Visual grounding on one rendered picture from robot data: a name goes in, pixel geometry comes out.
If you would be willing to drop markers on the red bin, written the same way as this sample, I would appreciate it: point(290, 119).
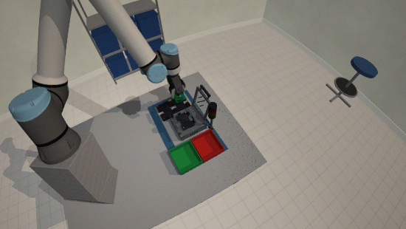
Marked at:
point(207, 145)

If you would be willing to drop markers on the green circuit board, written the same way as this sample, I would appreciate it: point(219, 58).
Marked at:
point(179, 97)

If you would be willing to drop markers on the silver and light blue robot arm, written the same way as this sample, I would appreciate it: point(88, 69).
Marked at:
point(39, 110)

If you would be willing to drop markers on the green bin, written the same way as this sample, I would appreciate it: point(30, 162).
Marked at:
point(185, 156)

